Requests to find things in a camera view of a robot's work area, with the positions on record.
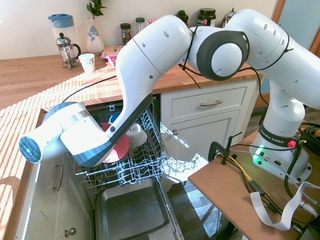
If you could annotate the white paper cup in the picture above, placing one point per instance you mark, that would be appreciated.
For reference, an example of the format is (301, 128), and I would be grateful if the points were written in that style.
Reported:
(87, 62)

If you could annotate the green plant sprig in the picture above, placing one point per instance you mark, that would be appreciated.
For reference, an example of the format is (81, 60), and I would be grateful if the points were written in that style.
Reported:
(95, 7)

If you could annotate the water jug with blue lid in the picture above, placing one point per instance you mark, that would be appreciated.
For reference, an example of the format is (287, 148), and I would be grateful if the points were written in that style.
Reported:
(63, 25)

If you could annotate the dark spice jar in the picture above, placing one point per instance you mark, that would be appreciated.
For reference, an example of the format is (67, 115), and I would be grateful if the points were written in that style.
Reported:
(125, 35)

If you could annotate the white vase with blue flowers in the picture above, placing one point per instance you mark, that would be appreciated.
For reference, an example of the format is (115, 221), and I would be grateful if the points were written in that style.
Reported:
(94, 37)

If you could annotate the red round knob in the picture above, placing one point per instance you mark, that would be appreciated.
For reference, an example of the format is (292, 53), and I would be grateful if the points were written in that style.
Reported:
(292, 143)

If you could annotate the glass French press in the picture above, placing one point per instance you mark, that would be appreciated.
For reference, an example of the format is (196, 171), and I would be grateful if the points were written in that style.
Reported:
(66, 51)

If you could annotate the white mug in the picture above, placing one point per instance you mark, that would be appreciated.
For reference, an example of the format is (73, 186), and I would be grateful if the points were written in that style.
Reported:
(137, 136)

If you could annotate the blue door with wood frame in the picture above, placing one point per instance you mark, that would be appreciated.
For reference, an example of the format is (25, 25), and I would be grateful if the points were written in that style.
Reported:
(300, 22)

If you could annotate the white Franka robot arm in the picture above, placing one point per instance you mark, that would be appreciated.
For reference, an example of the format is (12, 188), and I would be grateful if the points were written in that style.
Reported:
(155, 45)

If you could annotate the clear bottle with green cap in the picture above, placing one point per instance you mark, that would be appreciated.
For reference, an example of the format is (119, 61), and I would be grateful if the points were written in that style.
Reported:
(140, 25)

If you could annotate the round metal cabinet knob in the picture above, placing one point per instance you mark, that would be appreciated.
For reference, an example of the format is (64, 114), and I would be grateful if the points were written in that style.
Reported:
(175, 131)

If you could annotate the white cabinet under corner counter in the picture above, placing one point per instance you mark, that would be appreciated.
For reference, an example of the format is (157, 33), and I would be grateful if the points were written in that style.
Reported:
(57, 200)

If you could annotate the white cabinet with drawer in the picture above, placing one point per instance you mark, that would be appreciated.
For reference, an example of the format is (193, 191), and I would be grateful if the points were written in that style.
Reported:
(207, 120)

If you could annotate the black tub with green label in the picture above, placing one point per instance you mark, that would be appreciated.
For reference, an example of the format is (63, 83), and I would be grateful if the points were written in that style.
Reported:
(206, 17)

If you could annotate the red checked book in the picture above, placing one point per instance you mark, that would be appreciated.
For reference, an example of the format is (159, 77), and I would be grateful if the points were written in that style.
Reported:
(112, 60)

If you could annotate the dark glass clip jar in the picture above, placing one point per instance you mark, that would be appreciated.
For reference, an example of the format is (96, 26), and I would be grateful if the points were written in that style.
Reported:
(183, 16)

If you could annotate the stainless steel kettle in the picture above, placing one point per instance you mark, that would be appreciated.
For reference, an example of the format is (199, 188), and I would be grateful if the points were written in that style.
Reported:
(227, 17)

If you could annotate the red round plate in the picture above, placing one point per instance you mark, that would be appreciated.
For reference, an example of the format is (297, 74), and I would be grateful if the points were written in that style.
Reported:
(120, 150)

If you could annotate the round brass cabinet knob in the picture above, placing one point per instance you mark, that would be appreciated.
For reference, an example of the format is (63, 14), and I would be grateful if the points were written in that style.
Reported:
(71, 232)

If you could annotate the glass jar with checked lid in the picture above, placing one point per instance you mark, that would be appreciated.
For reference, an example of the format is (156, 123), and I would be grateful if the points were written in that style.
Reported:
(152, 21)

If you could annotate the black screw clamp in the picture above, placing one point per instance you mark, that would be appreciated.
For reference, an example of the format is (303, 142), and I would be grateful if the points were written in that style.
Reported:
(215, 147)

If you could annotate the blue mug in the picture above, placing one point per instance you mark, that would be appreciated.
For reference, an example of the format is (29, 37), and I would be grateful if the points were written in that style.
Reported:
(116, 117)

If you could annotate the steel dishwasher door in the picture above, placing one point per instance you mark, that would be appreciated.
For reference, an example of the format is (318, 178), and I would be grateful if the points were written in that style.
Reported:
(135, 212)

